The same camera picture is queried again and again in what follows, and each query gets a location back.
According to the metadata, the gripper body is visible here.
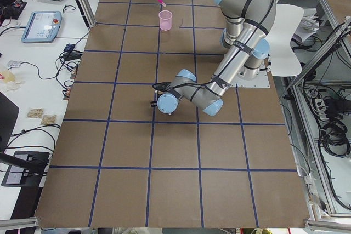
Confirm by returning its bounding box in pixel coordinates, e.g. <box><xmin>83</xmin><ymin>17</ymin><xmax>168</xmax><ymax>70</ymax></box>
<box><xmin>152</xmin><ymin>82</ymin><xmax>171</xmax><ymax>97</ymax></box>

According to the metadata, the snack packet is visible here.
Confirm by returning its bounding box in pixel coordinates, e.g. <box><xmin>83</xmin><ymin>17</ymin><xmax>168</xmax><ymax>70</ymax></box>
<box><xmin>41</xmin><ymin>115</ymin><xmax>57</xmax><ymax>125</ymax></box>
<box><xmin>26</xmin><ymin>108</ymin><xmax>44</xmax><ymax>118</ymax></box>

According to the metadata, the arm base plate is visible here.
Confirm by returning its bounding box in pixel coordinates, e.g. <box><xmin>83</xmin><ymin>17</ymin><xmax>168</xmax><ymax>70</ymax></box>
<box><xmin>230</xmin><ymin>60</ymin><xmax>270</xmax><ymax>88</ymax></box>

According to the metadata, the blue checkered pouch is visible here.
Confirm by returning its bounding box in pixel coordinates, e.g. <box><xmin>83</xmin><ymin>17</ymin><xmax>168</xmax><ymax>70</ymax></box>
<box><xmin>64</xmin><ymin>43</ymin><xmax>75</xmax><ymax>52</ymax></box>

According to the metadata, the white chair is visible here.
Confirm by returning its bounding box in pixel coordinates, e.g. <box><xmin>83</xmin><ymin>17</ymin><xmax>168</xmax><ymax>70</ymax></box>
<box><xmin>265</xmin><ymin>4</ymin><xmax>304</xmax><ymax>77</ymax></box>

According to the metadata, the black camera stand base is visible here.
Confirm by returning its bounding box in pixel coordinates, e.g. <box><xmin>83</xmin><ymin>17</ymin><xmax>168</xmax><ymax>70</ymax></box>
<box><xmin>1</xmin><ymin>151</ymin><xmax>49</xmax><ymax>187</ymax></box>

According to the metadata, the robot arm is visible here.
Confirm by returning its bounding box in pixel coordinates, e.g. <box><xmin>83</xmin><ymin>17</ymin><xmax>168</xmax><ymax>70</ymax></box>
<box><xmin>156</xmin><ymin>0</ymin><xmax>276</xmax><ymax>116</ymax></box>

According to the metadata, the near teach pendant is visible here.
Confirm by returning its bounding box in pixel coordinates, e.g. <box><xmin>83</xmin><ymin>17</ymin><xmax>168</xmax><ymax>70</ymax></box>
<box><xmin>21</xmin><ymin>11</ymin><xmax>62</xmax><ymax>43</ymax></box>

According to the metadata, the pink mesh cup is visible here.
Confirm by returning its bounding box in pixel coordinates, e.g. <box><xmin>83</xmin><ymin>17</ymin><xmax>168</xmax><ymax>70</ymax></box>
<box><xmin>158</xmin><ymin>10</ymin><xmax>173</xmax><ymax>31</ymax></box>

